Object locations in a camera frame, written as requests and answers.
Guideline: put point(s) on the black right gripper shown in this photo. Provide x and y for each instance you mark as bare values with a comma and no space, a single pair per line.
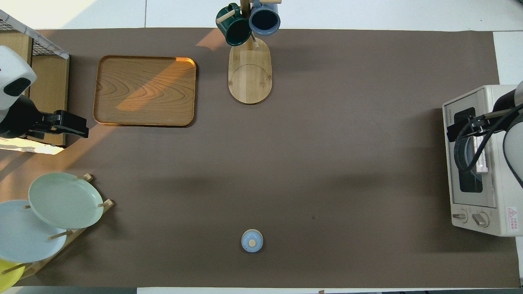
453,132

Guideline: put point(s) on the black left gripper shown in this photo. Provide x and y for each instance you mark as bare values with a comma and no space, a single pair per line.
69,122

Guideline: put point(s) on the light blue round plate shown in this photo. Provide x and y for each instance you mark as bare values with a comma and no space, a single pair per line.
468,155

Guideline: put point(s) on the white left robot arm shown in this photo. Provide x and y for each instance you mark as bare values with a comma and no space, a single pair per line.
14,114

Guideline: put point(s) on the silver oven knob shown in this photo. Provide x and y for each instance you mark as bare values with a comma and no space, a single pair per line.
460,216
480,219

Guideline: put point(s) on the cream toaster oven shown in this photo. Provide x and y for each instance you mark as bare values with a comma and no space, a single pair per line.
506,204

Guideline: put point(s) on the pale green plate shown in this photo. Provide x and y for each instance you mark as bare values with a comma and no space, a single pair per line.
65,200

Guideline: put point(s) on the wooden serving tray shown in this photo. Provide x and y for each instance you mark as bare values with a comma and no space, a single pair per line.
147,92

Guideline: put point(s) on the wooden plate rack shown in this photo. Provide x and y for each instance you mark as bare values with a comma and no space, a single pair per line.
107,203

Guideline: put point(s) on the red warning sticker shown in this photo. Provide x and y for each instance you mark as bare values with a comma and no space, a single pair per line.
512,219

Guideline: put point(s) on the light blue racked plate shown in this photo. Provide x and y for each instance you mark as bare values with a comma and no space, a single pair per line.
24,237

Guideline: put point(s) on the brown table mat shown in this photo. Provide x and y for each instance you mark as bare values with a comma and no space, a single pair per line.
327,163

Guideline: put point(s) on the yellow plate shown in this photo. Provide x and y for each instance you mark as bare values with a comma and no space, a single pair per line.
8,277

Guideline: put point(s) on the wooden mug tree stand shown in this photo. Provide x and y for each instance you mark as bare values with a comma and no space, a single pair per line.
250,77

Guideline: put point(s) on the dark green mug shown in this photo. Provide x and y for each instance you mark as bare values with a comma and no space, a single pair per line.
235,30

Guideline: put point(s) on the blue mug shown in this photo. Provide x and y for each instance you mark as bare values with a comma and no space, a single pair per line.
264,20

